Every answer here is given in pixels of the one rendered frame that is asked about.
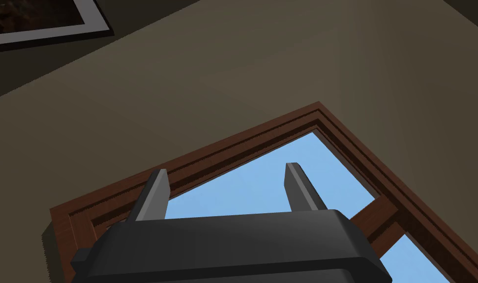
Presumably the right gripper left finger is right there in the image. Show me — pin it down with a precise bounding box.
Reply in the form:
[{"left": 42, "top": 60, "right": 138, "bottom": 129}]
[{"left": 135, "top": 169, "right": 171, "bottom": 222}]

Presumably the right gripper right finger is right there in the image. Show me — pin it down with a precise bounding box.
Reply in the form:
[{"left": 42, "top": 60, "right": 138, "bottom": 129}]
[{"left": 284, "top": 162, "right": 329, "bottom": 213}]

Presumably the brown wooden framed window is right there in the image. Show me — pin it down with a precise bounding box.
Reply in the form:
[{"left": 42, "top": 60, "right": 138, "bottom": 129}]
[{"left": 41, "top": 101, "right": 478, "bottom": 283}]

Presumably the dark picture in white frame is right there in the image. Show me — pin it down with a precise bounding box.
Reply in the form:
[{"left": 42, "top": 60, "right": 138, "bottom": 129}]
[{"left": 0, "top": 0, "right": 115, "bottom": 54}]

